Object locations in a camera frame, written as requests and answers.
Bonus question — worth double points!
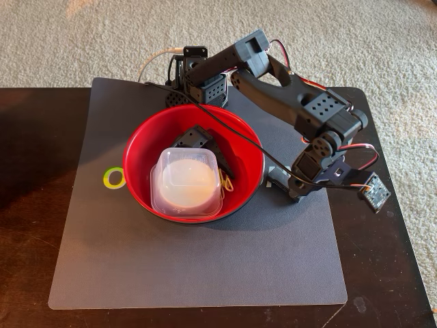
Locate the black camera cable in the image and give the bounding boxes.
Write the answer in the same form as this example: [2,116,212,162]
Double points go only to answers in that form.
[143,81,371,189]

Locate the yellow rubber band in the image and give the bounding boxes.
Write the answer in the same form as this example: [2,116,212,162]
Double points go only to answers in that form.
[218,168,236,201]

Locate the small black clip part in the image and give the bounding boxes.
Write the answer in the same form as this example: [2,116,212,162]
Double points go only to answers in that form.
[265,166,291,194]

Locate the clear plastic container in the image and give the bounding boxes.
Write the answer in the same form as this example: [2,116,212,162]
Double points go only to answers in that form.
[149,146,223,220]

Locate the red white servo wire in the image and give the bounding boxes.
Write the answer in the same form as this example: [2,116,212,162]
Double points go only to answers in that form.
[268,38,292,68]
[336,143,381,172]

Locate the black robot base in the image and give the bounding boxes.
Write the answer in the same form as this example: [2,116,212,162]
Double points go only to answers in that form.
[165,46,229,109]

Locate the small white bowl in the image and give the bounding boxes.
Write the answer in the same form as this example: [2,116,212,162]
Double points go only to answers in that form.
[160,157,220,208]

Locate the red bowl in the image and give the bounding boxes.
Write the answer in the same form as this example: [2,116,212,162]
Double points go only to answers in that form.
[122,103,266,225]

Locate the white power cable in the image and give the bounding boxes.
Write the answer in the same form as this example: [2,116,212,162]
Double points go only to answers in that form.
[138,46,185,83]

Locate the black printed jaw part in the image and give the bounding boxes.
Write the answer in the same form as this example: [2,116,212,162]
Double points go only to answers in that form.
[170,124,236,180]

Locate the grey desk mat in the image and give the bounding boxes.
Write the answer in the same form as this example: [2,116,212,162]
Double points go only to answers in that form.
[47,77,349,311]

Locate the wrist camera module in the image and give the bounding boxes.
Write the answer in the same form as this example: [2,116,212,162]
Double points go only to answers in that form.
[356,172,393,215]

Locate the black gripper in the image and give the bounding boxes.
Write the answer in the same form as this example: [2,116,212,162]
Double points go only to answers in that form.
[288,146,344,203]

